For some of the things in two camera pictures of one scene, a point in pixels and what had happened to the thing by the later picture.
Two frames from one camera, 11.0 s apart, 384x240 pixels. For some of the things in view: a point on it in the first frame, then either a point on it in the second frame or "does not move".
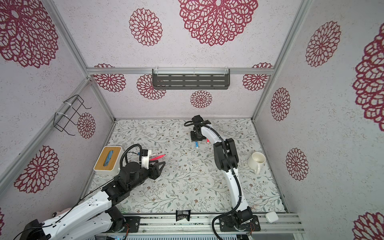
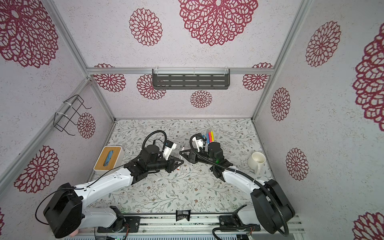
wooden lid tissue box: (109, 162) does not move
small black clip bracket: (181, 214) does not move
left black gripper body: (145, 174) -> (162, 164)
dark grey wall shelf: (191, 78) does not move
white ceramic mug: (255, 161) does not move
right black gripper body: (195, 137) -> (205, 156)
